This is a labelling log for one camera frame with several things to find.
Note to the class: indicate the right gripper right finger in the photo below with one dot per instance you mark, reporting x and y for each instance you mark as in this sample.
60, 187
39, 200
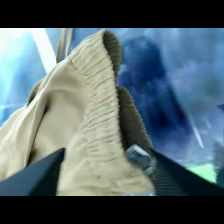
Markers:
180, 180

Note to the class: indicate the brown pants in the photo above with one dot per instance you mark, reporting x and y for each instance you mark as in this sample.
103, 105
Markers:
80, 120

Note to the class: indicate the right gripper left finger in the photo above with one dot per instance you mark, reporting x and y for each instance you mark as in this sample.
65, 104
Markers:
31, 178

